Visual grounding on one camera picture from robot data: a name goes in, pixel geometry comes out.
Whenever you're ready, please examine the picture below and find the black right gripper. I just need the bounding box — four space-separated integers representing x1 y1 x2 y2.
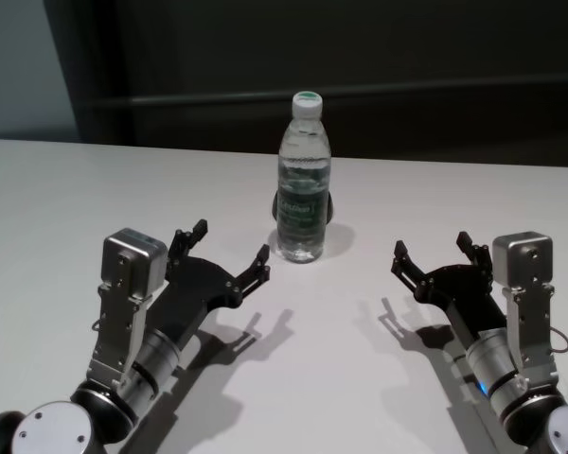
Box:
390 231 509 342

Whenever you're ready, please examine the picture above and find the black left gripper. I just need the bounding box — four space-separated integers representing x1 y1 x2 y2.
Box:
145 218 272 350

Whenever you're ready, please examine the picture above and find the clear water bottle green label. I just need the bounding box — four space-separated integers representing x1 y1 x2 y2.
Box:
276 90 332 265

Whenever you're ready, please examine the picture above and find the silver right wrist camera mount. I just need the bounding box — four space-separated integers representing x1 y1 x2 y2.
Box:
491 230 556 379

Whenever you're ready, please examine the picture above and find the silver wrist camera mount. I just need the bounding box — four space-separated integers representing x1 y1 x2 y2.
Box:
89 228 168 390
491 230 556 379

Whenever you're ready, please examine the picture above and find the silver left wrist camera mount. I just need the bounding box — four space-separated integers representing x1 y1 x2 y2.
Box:
89 228 168 390

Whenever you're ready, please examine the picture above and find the dark horizontal wall rail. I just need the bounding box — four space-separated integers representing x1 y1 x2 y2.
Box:
82 87 568 109

